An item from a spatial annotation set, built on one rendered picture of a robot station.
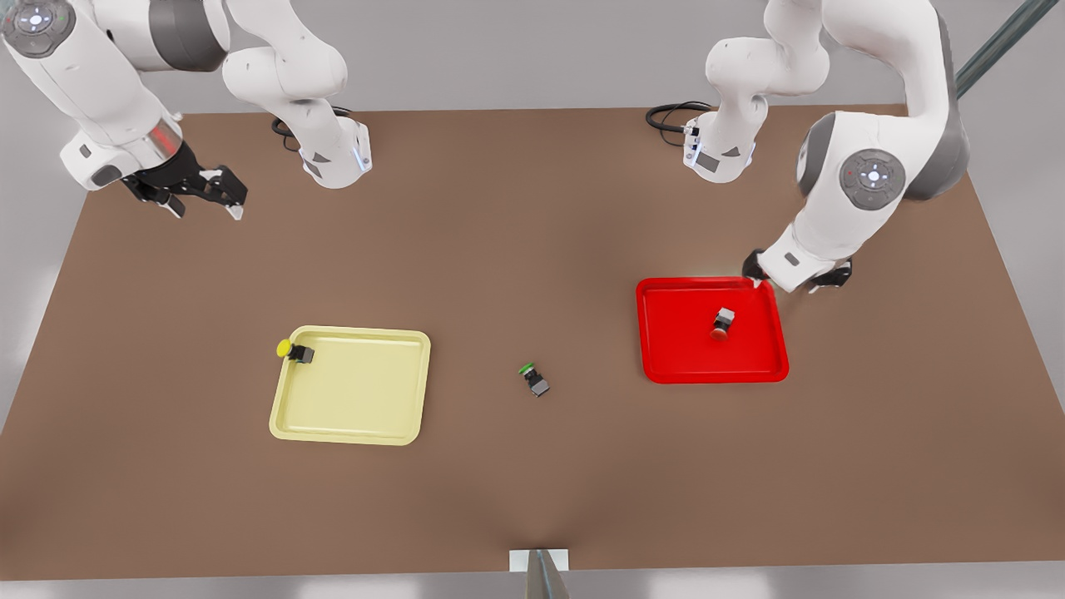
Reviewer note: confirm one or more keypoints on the red push-button switch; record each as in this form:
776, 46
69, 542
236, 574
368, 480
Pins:
722, 323

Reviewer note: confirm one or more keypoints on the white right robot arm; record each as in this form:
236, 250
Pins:
100, 79

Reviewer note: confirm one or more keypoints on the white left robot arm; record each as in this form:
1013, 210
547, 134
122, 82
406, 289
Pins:
865, 166

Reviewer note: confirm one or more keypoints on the green push-button switch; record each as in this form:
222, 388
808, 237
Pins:
535, 381

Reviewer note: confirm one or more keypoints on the red tray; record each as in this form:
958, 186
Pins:
691, 349

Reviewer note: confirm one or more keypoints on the yellow push-button switch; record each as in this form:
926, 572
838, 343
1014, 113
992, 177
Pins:
296, 353

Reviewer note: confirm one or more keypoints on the silver frame post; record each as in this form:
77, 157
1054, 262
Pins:
998, 46
541, 574

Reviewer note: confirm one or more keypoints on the yellow tray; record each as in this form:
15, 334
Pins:
358, 391

